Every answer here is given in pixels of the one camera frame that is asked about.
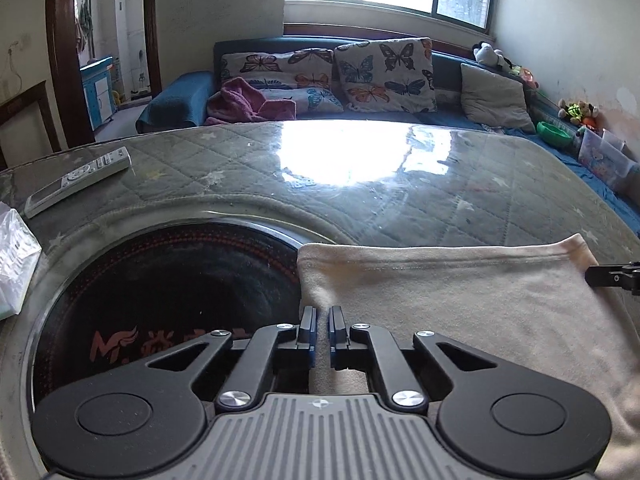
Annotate small plush toys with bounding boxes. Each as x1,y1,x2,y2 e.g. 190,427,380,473
557,99,601,128

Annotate dark wooden door frame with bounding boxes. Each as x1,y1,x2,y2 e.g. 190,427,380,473
46,0,163,148

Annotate butterfly print pillow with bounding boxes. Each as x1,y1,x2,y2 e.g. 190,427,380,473
250,87,346,116
220,47,335,92
334,37,438,113

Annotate black round glass hob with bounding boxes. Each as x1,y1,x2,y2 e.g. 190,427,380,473
27,217,313,411

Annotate hanging clothes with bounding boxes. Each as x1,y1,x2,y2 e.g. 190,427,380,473
75,2,94,53

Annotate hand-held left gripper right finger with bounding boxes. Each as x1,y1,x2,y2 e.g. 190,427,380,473
327,306,502,412

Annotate pink fleece blanket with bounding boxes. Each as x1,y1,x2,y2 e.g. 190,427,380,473
204,76,297,126

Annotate blue sofa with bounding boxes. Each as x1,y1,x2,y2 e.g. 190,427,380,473
136,37,640,241

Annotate grey remote control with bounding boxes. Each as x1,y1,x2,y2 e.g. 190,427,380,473
24,146,133,219

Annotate panda plush toy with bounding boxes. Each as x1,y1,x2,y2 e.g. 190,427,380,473
472,41,506,68

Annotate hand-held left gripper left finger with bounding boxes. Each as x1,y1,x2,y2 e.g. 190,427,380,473
145,306,318,410

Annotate blue cabinet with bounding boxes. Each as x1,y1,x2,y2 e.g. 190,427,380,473
80,56,121,128

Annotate wooden chair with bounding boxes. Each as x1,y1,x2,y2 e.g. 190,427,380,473
0,80,63,171

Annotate grey cushion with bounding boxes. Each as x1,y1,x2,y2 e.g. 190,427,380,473
460,62,537,134

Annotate green plastic bowl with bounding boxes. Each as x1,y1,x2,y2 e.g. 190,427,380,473
536,121,573,148

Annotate clear plastic storage box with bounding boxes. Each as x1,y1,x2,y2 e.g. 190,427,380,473
577,127,638,193

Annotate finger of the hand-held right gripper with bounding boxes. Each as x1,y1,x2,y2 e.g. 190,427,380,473
584,261,640,297

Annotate plastic tissue packet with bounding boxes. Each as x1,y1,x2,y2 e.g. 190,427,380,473
0,201,43,321

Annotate cream knit garment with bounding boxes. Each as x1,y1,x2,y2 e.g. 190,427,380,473
297,232,640,480

